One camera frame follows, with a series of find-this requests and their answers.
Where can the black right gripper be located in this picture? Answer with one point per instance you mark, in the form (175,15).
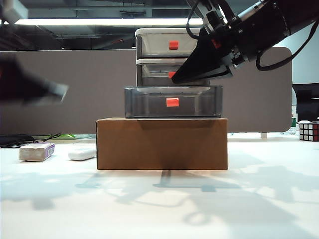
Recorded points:
(229,35)

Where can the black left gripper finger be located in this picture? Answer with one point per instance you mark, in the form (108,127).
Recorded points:
(22,79)
(42,99)

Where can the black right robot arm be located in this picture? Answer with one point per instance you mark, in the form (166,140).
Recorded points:
(281,17)

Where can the white tissue pack purple label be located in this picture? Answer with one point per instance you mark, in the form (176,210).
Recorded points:
(35,152)

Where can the grey desk partition panel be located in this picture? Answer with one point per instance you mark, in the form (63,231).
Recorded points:
(99,87)

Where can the white oval plastic case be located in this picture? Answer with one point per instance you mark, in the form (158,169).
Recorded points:
(81,154)

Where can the white partition foot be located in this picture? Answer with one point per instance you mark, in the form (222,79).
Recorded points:
(263,135)

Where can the brown cardboard box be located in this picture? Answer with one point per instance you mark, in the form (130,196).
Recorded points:
(162,144)

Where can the black monitor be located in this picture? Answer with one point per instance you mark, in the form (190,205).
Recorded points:
(306,99)

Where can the Rubik's cube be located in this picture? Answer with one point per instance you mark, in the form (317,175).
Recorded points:
(310,131)

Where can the white drawer cabinet frame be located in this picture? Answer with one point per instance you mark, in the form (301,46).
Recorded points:
(162,59)

